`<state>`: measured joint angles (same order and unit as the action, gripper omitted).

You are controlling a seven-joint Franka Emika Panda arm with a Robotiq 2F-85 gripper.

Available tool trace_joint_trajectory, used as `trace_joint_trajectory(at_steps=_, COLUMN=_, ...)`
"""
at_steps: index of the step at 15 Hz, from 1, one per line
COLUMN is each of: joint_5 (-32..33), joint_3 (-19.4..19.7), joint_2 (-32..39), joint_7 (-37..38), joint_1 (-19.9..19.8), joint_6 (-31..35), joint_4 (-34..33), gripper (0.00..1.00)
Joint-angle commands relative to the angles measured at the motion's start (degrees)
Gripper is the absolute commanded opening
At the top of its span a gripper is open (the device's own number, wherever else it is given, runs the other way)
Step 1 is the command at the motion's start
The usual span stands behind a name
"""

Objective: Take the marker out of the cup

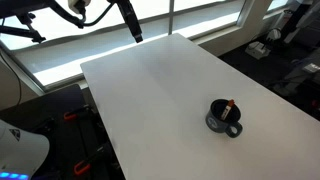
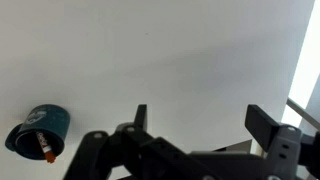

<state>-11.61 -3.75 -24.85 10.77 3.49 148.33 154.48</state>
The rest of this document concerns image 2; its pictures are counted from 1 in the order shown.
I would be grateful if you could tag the dark teal mug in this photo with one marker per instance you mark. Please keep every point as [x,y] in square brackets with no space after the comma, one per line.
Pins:
[50,120]

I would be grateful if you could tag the white marker with orange cap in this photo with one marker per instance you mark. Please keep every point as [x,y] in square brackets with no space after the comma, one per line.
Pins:
[42,141]

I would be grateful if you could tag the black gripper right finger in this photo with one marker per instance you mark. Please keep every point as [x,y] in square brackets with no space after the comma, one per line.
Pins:
[283,143]

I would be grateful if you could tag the grey metal window bar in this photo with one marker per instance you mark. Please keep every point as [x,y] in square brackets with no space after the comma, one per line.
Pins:
[300,110]

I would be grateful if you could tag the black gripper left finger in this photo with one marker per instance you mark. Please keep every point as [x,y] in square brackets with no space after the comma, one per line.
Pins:
[110,153]

